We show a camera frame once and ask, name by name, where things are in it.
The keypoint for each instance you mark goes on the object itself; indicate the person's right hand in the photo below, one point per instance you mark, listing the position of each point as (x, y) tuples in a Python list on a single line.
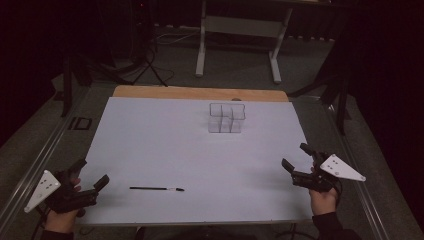
[(322, 202)]

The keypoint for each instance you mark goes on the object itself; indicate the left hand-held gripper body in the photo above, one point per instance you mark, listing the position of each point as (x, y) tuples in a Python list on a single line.
[(42, 190)]

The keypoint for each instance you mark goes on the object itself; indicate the black pen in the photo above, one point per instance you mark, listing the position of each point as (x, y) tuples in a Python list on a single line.
[(156, 188)]

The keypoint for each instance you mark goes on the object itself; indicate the metal floor rail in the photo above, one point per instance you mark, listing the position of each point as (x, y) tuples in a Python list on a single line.
[(33, 166), (360, 186)]

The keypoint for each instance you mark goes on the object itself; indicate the person's left hand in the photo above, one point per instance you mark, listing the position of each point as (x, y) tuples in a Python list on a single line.
[(62, 221)]

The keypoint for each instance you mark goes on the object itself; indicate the white metal desk frame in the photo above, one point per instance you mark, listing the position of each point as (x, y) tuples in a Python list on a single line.
[(240, 26)]

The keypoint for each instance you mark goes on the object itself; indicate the small black floor frame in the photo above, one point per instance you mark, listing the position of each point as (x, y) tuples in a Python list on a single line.
[(80, 123)]

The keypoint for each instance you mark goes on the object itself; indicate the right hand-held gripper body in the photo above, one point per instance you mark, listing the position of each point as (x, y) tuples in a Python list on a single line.
[(340, 168)]

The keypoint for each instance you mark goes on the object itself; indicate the black tripod stand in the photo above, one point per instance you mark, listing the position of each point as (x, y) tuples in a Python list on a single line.
[(336, 90), (70, 80)]

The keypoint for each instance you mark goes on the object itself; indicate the white table mat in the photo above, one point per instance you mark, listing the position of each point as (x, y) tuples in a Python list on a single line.
[(186, 160)]

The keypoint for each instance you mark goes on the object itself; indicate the clear acrylic divided organizer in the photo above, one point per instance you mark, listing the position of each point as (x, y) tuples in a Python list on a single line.
[(226, 117)]

